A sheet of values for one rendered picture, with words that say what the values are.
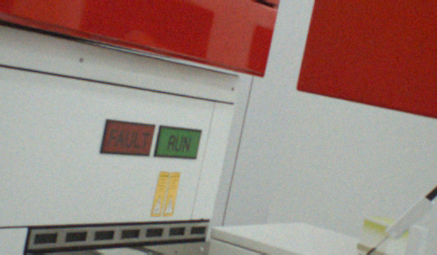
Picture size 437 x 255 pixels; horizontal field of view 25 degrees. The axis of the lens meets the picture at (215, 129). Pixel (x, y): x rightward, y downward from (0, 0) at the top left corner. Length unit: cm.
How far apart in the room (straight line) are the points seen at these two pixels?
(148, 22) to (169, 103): 20
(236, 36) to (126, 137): 24
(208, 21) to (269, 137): 355
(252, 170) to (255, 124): 24
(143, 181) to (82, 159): 16
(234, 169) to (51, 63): 351
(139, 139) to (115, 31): 22
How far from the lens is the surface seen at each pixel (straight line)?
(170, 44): 135
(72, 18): 118
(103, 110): 134
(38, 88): 123
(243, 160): 478
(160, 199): 149
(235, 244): 162
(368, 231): 166
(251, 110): 474
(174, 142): 149
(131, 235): 146
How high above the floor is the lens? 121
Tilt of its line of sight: 3 degrees down
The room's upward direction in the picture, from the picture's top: 12 degrees clockwise
